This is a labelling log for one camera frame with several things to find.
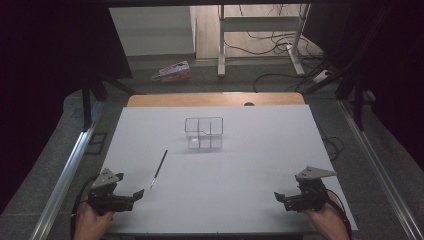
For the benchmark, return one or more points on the white board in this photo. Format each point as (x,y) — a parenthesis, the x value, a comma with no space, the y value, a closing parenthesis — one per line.
(250,186)

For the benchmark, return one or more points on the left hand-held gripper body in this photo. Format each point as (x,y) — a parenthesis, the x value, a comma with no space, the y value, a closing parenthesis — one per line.
(103,200)

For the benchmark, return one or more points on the clear acrylic organizer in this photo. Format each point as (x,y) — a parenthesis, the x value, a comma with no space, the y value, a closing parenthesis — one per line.
(204,140)

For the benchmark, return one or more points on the red white packet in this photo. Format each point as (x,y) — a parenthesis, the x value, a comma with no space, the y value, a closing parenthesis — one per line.
(174,71)

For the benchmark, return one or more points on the white desk frame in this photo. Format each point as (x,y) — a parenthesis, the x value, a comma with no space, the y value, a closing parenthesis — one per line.
(221,50)

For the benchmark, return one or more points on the person's left hand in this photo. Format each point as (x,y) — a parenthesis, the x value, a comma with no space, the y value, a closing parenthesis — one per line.
(91,221)

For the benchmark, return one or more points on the white power strip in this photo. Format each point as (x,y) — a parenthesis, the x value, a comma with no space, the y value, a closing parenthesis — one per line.
(321,76)

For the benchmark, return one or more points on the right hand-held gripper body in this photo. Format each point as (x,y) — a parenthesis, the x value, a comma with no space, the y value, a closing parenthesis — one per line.
(310,200)

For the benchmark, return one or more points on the wooden table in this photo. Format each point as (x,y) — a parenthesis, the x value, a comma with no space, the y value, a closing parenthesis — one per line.
(206,99)

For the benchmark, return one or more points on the black rectangular floor frame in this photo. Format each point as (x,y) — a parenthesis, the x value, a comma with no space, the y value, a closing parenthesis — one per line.
(96,143)

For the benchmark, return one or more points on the white panel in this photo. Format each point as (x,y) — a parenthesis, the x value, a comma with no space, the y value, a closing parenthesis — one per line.
(151,31)

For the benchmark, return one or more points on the person's right hand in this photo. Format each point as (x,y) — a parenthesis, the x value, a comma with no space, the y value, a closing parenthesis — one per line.
(326,218)

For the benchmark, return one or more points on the dark curtain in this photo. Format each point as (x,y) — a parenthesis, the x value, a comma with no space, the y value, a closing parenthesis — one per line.
(40,83)
(396,83)

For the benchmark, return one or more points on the aluminium rail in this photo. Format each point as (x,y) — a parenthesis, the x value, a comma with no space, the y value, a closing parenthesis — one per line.
(380,166)
(66,173)

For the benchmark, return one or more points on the black metal stand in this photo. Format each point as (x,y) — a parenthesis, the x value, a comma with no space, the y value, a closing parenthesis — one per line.
(86,106)
(358,106)

